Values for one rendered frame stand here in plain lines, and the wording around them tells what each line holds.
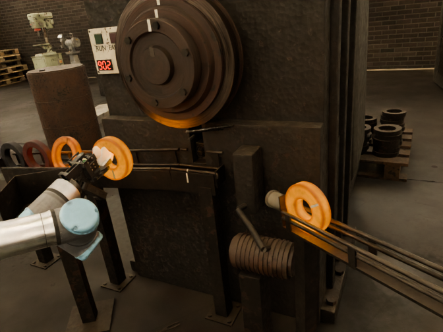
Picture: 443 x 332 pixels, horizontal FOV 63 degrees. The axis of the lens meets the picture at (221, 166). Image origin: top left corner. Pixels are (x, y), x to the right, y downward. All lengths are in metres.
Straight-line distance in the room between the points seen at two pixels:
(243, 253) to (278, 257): 0.12
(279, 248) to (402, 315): 0.76
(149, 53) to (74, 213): 0.55
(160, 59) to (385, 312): 1.38
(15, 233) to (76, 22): 9.52
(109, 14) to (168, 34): 0.49
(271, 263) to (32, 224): 0.70
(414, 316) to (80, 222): 1.41
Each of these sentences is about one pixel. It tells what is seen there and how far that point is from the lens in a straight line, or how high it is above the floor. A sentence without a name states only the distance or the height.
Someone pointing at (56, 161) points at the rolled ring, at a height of 0.67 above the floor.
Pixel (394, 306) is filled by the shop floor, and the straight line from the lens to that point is 1.85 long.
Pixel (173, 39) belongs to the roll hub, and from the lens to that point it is 1.16.
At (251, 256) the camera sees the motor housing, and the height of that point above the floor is 0.50.
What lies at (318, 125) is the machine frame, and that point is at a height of 0.87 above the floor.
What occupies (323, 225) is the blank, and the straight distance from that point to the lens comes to 1.05.
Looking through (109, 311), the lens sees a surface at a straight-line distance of 1.92.
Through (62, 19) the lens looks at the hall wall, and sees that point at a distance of 10.66.
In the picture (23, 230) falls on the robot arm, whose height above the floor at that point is 0.84.
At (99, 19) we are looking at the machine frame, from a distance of 1.65.
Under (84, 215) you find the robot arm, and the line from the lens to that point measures 0.95.
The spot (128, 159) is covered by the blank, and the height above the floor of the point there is 0.83.
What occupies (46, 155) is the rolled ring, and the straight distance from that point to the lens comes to 1.96.
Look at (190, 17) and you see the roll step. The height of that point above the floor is 1.25.
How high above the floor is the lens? 1.25
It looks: 23 degrees down
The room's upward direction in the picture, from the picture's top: 6 degrees counter-clockwise
